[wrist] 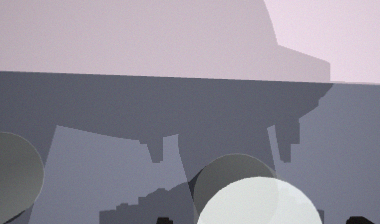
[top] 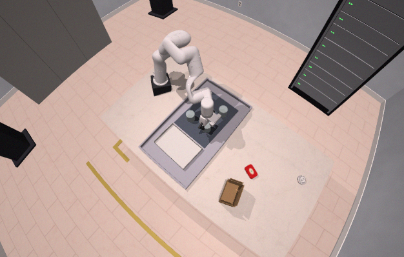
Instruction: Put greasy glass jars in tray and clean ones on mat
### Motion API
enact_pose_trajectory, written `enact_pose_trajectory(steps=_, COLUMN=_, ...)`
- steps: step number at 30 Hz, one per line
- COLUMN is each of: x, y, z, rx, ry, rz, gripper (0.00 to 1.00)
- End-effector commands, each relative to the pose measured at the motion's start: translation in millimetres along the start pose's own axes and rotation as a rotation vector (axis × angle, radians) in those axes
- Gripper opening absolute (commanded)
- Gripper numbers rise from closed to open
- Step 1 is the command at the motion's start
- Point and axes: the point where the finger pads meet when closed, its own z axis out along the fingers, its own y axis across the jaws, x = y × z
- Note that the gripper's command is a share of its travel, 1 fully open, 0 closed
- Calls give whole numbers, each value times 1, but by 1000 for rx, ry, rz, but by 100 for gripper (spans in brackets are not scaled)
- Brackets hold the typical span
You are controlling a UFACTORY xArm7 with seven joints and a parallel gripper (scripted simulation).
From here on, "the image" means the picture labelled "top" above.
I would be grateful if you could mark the brown cardboard box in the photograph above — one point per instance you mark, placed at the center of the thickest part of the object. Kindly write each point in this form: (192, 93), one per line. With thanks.
(231, 191)

